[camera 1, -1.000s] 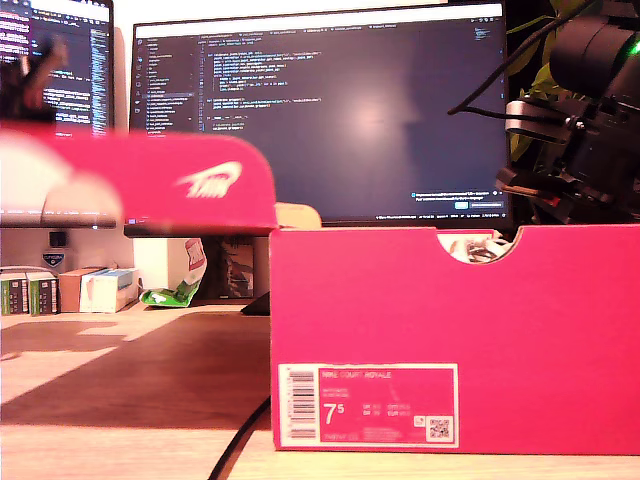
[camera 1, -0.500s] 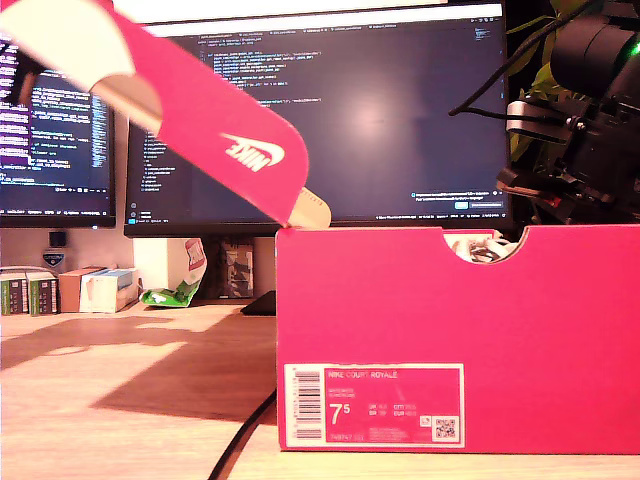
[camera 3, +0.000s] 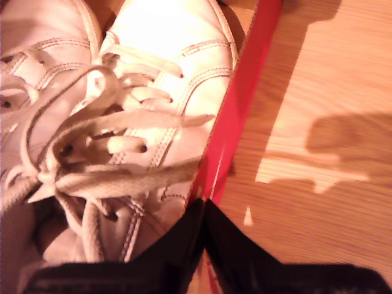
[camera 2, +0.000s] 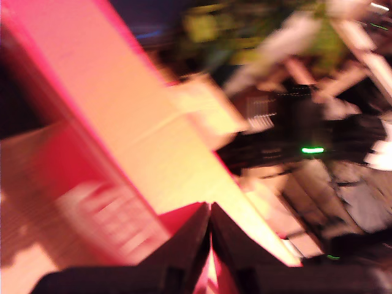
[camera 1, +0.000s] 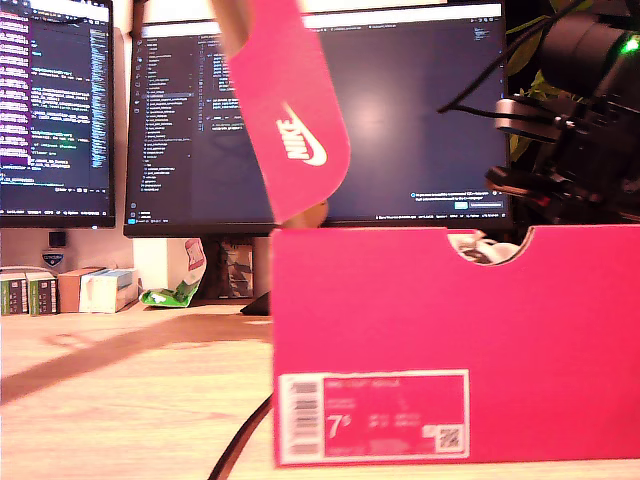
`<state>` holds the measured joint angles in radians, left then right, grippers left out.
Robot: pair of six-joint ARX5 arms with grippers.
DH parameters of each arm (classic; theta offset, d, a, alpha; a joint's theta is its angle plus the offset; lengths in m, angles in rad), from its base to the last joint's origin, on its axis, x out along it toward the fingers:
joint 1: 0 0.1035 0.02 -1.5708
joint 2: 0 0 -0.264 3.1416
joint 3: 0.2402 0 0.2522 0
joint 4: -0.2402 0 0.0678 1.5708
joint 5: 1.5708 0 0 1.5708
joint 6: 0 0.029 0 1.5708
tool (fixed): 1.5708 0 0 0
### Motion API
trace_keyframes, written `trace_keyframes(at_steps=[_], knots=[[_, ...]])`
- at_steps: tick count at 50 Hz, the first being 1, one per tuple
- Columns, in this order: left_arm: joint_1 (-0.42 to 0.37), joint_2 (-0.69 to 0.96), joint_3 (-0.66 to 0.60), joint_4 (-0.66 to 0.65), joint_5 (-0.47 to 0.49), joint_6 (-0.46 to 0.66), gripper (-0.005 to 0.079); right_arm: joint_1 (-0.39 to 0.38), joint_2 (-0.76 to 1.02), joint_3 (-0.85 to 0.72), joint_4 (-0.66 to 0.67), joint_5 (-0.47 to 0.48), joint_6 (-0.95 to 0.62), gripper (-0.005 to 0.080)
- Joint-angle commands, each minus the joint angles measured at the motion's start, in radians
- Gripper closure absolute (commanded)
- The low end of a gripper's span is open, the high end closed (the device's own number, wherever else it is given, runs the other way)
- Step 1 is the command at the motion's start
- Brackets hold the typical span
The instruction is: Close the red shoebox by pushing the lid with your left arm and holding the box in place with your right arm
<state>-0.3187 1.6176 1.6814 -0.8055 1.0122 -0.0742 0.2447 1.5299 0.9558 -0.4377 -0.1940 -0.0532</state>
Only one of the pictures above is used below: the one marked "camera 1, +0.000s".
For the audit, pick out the small black cube device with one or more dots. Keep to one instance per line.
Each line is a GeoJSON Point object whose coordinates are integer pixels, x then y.
{"type": "Point", "coordinates": [58, 239]}

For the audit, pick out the blue shield badge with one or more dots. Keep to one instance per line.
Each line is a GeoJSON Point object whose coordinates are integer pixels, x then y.
{"type": "Point", "coordinates": [53, 258]}

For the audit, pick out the green printed small box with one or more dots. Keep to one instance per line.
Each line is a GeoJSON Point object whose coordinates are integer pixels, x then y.
{"type": "Point", "coordinates": [13, 295]}
{"type": "Point", "coordinates": [43, 295]}

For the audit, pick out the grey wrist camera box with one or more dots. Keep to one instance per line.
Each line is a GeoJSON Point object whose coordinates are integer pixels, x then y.
{"type": "Point", "coordinates": [527, 117]}

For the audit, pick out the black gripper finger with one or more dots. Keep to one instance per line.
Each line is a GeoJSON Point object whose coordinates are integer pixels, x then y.
{"type": "Point", "coordinates": [575, 215]}

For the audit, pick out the green leafy houseplant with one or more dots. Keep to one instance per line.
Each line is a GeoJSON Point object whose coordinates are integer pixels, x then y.
{"type": "Point", "coordinates": [542, 87]}

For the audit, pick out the black monitor stand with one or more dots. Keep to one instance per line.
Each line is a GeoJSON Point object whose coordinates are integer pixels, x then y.
{"type": "Point", "coordinates": [235, 270]}

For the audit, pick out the red Nike shoebox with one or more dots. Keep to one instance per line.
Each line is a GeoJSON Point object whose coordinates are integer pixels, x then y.
{"type": "Point", "coordinates": [450, 325]}

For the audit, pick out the flat black pad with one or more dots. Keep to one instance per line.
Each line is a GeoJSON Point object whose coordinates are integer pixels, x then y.
{"type": "Point", "coordinates": [257, 305]}

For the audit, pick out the large black computer monitor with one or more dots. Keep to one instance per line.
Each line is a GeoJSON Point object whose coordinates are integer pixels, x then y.
{"type": "Point", "coordinates": [425, 125]}

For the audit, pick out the computer monitor with purple panel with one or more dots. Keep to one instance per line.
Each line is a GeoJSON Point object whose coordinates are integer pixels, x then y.
{"type": "Point", "coordinates": [55, 100]}

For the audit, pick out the small white box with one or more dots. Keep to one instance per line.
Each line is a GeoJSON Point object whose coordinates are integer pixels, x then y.
{"type": "Point", "coordinates": [100, 295]}

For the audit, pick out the brown cardboard box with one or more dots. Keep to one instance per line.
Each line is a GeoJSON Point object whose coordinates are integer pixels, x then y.
{"type": "Point", "coordinates": [70, 290]}

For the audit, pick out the large white box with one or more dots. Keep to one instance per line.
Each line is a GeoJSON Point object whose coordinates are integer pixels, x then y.
{"type": "Point", "coordinates": [157, 265]}

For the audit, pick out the red and white bag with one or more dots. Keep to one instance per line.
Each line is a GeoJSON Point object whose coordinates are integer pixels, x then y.
{"type": "Point", "coordinates": [196, 260]}

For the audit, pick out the green snack bag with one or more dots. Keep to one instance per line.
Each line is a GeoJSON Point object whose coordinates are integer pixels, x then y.
{"type": "Point", "coordinates": [167, 296]}

